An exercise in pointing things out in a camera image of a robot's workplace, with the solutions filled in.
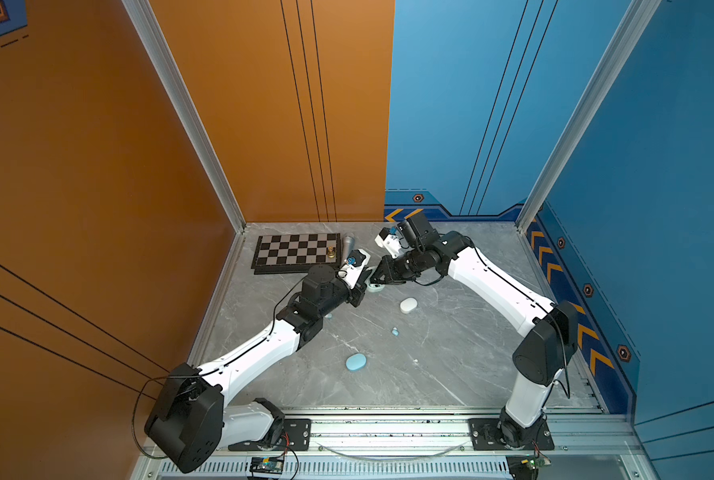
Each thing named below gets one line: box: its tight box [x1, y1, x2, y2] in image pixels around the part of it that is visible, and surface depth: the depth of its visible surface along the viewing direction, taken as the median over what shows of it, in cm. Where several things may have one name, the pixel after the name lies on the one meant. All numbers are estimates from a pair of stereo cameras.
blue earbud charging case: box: [345, 353, 367, 371], surface depth 86 cm
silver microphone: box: [342, 232, 355, 260], surface depth 114 cm
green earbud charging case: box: [365, 280, 385, 293], surface depth 79 cm
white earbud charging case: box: [400, 297, 418, 314], surface depth 97 cm
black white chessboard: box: [251, 233, 342, 275], surface depth 111 cm
